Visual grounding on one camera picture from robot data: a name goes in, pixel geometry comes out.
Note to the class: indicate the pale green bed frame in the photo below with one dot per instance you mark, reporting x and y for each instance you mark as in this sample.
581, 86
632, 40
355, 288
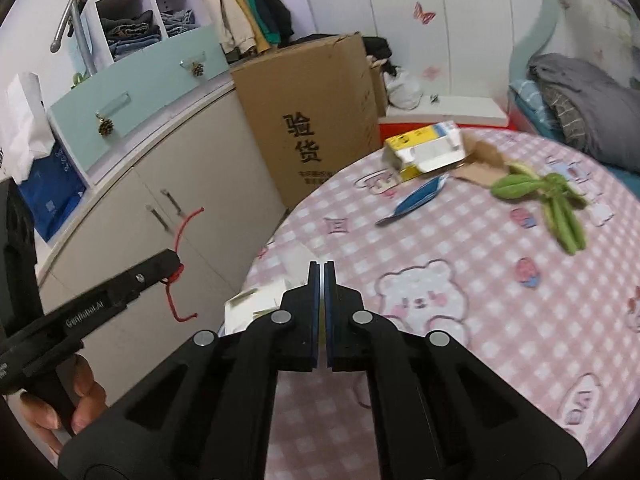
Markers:
542, 20

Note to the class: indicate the person's left hand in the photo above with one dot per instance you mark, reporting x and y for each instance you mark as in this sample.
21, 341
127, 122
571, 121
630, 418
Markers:
90, 395

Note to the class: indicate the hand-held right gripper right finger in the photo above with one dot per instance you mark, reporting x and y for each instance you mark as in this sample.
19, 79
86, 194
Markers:
330, 310

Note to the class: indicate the beige hanging jacket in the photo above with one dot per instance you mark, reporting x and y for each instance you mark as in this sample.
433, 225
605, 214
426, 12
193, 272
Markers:
225, 10

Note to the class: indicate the yellow and white carton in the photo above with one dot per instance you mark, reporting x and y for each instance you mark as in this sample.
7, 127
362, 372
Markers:
415, 147

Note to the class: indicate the green artificial plant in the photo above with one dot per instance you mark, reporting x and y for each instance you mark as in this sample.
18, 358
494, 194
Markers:
560, 200

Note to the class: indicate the grey blanket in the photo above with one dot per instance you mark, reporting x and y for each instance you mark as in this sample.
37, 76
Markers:
590, 105

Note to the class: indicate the brown cardboard piece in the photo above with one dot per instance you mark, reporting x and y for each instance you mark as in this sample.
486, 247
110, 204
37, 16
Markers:
482, 162

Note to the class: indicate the beige cabinet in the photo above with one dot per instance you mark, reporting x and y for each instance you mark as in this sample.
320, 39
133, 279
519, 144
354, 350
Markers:
120, 240

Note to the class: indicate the pine cone ornament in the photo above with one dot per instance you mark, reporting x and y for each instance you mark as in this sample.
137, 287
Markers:
198, 69
105, 127

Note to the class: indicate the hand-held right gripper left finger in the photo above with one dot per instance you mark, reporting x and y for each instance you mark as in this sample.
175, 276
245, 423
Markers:
315, 310

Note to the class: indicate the large cardboard box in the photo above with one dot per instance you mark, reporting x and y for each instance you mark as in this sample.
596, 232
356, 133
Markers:
310, 125

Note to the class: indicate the curved metal pole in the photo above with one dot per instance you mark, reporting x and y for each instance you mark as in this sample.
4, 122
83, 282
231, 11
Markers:
67, 15

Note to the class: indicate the yellow hanging garment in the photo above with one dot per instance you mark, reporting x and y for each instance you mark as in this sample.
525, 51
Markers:
245, 5

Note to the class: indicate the blue wrapper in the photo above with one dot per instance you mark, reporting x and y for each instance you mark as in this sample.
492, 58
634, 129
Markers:
415, 197

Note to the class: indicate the pink butterfly wall sticker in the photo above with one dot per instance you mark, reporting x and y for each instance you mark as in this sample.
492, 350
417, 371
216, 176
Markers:
423, 13

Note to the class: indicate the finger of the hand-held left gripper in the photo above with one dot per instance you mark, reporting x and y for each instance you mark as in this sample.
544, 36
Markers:
130, 282

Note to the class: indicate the pink checkered tablecloth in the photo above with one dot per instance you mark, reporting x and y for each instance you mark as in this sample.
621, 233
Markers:
500, 310

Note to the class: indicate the black clothing pile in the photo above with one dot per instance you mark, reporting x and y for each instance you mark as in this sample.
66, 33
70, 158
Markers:
377, 52

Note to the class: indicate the white board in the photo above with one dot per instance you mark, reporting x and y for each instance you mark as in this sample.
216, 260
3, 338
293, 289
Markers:
465, 107

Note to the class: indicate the folded dark clothes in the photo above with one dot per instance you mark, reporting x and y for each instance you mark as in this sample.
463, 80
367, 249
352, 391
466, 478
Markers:
132, 32

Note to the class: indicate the green hanging garment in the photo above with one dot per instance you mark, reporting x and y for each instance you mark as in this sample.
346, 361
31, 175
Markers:
262, 15

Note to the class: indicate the white paper bag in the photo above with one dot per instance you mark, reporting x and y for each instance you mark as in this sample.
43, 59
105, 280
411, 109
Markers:
22, 125

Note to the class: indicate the teal drawer unit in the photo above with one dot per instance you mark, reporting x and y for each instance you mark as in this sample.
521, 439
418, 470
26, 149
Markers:
145, 80

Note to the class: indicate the plaid pillow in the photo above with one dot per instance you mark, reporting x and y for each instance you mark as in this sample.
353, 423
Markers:
562, 115

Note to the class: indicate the white plastic bag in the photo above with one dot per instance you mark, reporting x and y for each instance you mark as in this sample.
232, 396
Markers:
404, 91

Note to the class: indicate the black hanging garment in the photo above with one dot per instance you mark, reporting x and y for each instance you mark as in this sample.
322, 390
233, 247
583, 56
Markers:
275, 2

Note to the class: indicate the blue paper bag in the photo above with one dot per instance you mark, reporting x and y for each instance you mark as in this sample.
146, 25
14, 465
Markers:
50, 195

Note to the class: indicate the pale butterfly wall sticker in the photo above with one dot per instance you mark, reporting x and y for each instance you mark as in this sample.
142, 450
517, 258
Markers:
433, 71

